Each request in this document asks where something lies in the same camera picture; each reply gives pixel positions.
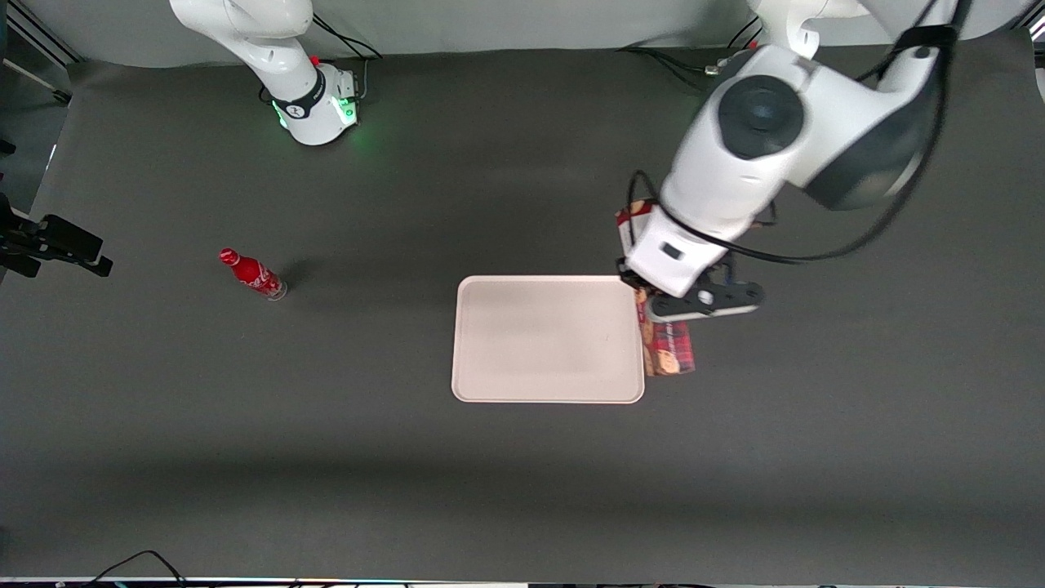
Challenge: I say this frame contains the red cookie box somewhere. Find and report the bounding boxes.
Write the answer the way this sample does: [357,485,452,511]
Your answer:
[615,198,696,377]

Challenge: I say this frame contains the white rectangular tray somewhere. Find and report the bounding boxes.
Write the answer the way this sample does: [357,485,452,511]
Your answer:
[451,275,646,404]

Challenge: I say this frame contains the red cola bottle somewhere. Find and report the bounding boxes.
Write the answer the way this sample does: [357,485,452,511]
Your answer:
[219,248,288,301]

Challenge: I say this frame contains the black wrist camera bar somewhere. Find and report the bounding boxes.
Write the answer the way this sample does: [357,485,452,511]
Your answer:
[651,280,766,322]

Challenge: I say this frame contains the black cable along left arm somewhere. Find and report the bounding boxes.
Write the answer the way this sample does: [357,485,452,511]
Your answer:
[627,0,974,266]

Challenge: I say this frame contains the black cables at left arm base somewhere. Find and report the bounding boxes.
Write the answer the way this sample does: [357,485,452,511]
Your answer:
[616,16,764,92]

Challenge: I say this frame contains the black cables at arm base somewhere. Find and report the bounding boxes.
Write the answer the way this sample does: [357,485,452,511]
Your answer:
[616,16,764,92]
[313,14,383,100]

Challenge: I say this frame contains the black cables at right arm base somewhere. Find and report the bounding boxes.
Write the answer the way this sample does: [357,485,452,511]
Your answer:
[313,14,383,100]

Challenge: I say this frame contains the black looped floor cable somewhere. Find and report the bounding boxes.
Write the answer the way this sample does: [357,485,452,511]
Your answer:
[82,550,190,588]

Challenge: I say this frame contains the aluminium frame rail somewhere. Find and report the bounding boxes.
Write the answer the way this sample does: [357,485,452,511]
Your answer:
[0,0,84,103]

